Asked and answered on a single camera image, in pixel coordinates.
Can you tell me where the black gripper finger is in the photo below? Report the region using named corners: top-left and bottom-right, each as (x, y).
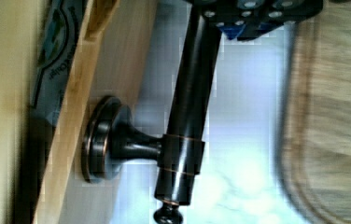
top-left (187, 0), bottom-right (324, 41)

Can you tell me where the bamboo drawer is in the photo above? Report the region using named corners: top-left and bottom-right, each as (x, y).
top-left (33, 0), bottom-right (158, 224)

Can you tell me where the dark bronze drawer handle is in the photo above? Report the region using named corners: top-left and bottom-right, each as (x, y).
top-left (80, 7), bottom-right (221, 224)

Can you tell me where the snack packet in drawer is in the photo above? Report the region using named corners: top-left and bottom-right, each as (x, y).
top-left (30, 0), bottom-right (87, 126)

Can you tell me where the brown wooden tray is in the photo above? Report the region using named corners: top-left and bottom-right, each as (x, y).
top-left (277, 0), bottom-right (351, 224)

